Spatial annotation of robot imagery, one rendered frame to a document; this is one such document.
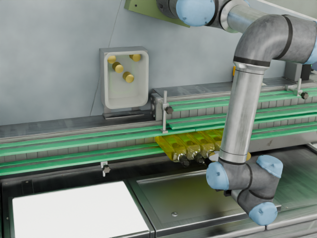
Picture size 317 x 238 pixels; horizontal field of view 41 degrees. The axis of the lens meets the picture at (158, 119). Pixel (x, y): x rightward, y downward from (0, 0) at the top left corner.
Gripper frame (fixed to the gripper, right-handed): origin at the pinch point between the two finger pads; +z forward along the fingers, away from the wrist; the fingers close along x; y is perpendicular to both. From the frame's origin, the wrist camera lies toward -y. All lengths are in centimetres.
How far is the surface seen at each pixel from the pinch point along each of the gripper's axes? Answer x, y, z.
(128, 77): -23.1, 23.2, 33.9
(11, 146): -5, 69, 24
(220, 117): -5.8, -12.6, 23.0
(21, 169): 2, 67, 19
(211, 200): 12.5, 4.6, -6.0
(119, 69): -27, 27, 34
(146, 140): 1.6, 18.0, 27.2
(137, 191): 11.5, 28.1, 7.1
